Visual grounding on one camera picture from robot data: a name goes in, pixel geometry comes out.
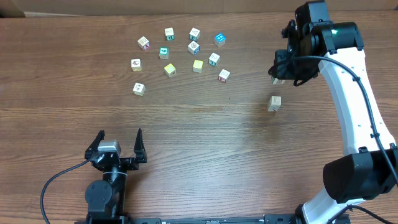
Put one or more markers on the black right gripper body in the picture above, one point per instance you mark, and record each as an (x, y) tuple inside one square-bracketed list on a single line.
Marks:
[(298, 70)]

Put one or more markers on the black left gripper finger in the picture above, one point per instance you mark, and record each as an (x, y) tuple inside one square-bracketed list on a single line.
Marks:
[(139, 149), (93, 147)]

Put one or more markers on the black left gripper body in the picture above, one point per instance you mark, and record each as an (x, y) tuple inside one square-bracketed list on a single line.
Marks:
[(126, 163)]

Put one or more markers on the wooden block green side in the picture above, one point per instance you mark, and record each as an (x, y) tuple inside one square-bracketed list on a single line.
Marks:
[(169, 34), (276, 81)]

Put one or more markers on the plain wooden block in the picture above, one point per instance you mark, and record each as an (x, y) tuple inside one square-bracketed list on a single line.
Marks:
[(275, 101)]

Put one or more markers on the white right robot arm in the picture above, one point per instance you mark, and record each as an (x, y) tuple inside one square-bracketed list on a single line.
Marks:
[(368, 168)]

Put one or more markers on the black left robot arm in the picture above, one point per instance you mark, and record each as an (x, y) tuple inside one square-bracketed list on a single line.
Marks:
[(105, 197)]

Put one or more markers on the wooden block orange side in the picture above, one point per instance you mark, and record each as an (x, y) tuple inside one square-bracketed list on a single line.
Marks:
[(139, 89)]

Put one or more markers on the wooden block red side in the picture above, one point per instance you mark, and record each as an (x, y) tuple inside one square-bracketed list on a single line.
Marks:
[(223, 75)]

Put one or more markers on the wooden block teal front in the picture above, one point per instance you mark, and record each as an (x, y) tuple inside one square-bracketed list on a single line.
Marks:
[(214, 59)]

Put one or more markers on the wooden block green four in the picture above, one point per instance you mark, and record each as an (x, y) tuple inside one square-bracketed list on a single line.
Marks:
[(164, 53)]

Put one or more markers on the wooden block red top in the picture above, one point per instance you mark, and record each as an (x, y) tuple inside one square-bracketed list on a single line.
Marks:
[(143, 43)]

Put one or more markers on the wooden block blue side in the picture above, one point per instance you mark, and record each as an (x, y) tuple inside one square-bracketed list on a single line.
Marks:
[(193, 47)]

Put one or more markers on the wooden block teal side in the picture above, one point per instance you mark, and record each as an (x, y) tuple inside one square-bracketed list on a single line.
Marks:
[(194, 34)]

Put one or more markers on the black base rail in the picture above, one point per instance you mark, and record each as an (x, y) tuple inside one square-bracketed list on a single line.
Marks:
[(214, 220)]

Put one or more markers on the cardboard wall panel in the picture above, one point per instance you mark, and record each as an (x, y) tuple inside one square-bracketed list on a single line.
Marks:
[(26, 8)]

